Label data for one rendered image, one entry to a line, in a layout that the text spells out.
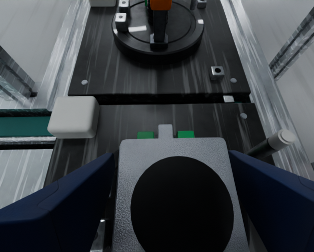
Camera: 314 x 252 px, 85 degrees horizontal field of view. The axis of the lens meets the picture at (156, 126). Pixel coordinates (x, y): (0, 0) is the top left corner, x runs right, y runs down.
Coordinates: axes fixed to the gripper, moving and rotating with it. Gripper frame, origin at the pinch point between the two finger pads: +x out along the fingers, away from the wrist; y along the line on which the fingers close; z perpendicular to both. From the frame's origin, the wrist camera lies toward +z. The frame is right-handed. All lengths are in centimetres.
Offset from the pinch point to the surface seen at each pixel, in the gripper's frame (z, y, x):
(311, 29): 8.9, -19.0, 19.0
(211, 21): 11.8, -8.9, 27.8
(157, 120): -1.1, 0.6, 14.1
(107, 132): -2.1, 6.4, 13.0
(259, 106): -0.3, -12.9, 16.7
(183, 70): 4.2, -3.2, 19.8
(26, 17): 18, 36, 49
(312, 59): 5, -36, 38
